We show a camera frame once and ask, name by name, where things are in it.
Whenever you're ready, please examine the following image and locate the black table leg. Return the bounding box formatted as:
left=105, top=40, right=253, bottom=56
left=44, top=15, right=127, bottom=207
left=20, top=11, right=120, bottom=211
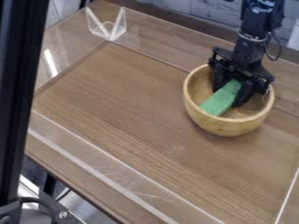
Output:
left=42, top=174, right=57, bottom=197

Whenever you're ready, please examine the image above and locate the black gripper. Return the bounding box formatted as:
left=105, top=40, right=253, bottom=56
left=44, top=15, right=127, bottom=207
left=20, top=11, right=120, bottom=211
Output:
left=208, top=46, right=275, bottom=107

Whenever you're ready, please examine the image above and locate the black metal frame post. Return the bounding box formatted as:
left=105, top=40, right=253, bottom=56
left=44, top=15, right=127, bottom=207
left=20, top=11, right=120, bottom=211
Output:
left=0, top=0, right=49, bottom=224

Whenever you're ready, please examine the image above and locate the brown wooden bowl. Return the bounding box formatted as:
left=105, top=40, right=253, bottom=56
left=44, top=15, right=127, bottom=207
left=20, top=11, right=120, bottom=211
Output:
left=181, top=64, right=275, bottom=137

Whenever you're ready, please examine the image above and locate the black cable loop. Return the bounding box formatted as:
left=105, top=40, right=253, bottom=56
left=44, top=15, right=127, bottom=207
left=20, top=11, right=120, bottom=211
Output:
left=18, top=197, right=60, bottom=224

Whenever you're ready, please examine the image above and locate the clear acrylic tray wall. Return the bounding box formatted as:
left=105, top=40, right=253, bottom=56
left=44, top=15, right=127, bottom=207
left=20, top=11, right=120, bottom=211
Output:
left=28, top=110, right=224, bottom=224

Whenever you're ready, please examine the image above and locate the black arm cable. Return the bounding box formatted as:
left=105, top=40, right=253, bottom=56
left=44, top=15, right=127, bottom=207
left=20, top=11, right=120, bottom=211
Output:
left=263, top=31, right=283, bottom=62

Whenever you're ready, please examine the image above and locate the green rectangular block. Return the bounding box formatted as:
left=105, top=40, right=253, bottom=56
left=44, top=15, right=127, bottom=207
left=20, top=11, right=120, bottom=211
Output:
left=199, top=80, right=241, bottom=116

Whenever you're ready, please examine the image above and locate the clear acrylic corner bracket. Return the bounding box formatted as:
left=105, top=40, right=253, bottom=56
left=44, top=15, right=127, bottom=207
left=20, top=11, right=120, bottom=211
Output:
left=85, top=7, right=127, bottom=42

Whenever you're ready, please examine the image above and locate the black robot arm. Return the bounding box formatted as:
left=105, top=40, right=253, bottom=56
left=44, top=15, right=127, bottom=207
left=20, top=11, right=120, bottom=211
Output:
left=208, top=0, right=285, bottom=107

